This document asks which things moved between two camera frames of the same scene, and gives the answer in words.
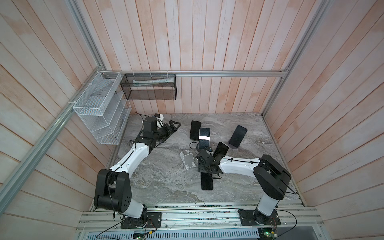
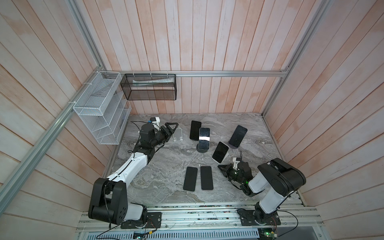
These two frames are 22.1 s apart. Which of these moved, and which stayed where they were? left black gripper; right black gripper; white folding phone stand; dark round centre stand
Moved: right black gripper; white folding phone stand
Stayed: dark round centre stand; left black gripper
